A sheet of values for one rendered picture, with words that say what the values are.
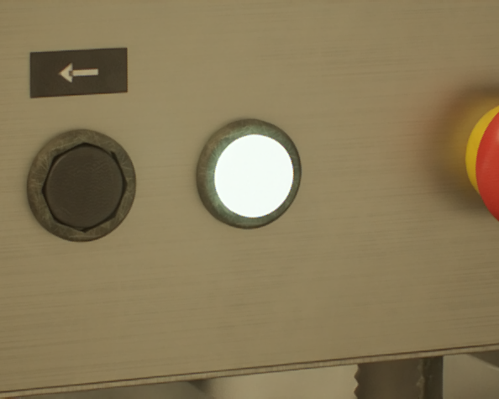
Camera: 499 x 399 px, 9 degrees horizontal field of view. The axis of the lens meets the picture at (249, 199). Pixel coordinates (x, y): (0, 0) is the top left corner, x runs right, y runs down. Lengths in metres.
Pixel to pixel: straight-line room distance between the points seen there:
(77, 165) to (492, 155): 0.11
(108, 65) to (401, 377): 0.19
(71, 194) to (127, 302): 0.04
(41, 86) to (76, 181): 0.03
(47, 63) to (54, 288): 0.06
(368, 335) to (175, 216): 0.07
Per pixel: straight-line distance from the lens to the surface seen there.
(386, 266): 0.87
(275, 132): 0.84
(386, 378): 0.97
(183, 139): 0.84
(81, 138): 0.82
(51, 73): 0.82
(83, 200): 0.83
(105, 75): 0.83
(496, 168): 0.85
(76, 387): 0.84
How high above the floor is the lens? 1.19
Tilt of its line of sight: 10 degrees down
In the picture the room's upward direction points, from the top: straight up
